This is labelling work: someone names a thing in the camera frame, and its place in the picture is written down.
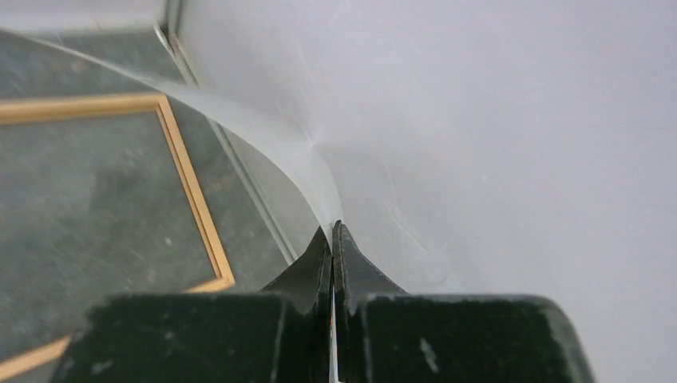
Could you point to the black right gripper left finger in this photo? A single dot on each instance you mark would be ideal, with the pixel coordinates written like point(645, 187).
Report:
point(280, 333)

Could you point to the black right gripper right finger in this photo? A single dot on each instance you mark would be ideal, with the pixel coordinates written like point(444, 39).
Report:
point(385, 334)

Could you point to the clear acrylic sheet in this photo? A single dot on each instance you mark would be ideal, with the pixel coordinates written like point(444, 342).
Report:
point(291, 152)

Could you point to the wooden picture frame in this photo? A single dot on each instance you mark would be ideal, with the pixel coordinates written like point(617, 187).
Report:
point(98, 198)

